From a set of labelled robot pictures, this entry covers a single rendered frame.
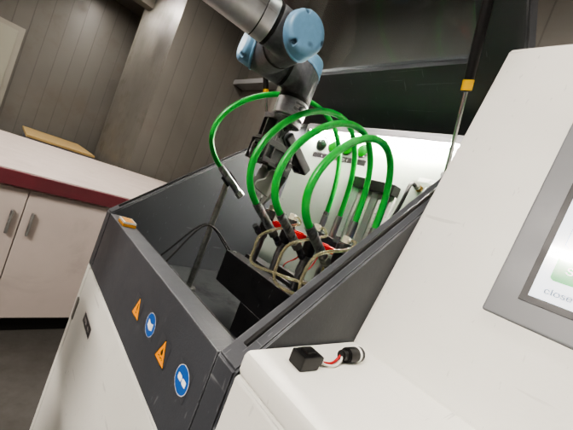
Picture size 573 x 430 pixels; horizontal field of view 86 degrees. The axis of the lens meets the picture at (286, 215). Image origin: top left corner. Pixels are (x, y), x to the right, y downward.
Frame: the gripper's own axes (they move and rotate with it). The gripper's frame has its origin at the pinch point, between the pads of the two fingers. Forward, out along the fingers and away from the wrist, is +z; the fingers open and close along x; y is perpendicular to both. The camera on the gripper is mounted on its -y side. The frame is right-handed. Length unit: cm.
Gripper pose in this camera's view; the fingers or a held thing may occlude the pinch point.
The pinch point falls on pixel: (263, 202)
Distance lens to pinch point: 74.7
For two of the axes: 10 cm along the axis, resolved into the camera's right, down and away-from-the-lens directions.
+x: 6.3, 2.7, -7.3
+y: -6.9, -2.4, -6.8
